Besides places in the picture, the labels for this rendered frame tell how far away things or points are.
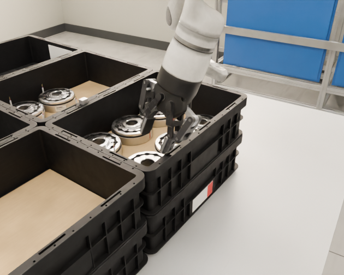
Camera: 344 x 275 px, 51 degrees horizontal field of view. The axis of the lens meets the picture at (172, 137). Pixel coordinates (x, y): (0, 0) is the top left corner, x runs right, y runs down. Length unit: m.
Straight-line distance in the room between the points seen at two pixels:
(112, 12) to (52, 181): 3.79
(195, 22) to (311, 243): 0.55
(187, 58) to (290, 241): 0.48
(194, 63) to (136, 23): 3.75
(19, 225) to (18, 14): 4.01
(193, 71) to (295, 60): 2.13
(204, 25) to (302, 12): 2.06
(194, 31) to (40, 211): 0.44
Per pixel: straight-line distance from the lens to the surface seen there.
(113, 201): 0.59
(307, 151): 1.17
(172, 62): 0.60
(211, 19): 0.57
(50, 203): 0.77
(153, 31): 4.21
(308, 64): 2.68
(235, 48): 2.81
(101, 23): 4.65
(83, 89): 1.22
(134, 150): 0.88
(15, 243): 0.71
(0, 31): 4.52
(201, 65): 0.60
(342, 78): 2.67
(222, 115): 0.82
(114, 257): 0.67
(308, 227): 0.92
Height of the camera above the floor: 1.32
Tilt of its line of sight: 32 degrees down
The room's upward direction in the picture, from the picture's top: straight up
